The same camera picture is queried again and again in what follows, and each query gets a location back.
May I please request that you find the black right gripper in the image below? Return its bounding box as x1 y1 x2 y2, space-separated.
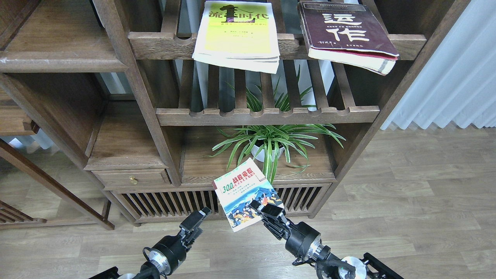
249 200 322 262

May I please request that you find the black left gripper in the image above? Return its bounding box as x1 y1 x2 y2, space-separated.
147 207 211 274

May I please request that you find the colourful mountain cover book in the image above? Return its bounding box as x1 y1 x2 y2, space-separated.
212 158 284 232

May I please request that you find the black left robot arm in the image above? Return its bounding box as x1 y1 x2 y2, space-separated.
93 207 211 279

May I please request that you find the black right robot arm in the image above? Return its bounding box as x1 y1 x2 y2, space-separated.
250 200 402 279

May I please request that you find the white plant pot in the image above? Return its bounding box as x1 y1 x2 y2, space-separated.
251 143 285 162

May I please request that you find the dark wooden bookshelf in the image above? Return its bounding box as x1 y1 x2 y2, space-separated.
1 0 470 226

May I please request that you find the yellow green cover book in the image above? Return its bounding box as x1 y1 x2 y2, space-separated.
193 0 280 74

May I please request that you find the dark maroon cover book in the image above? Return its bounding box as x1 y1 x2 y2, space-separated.
297 1 399 76

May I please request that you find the white pleated curtain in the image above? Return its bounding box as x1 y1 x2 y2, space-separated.
381 0 496 129

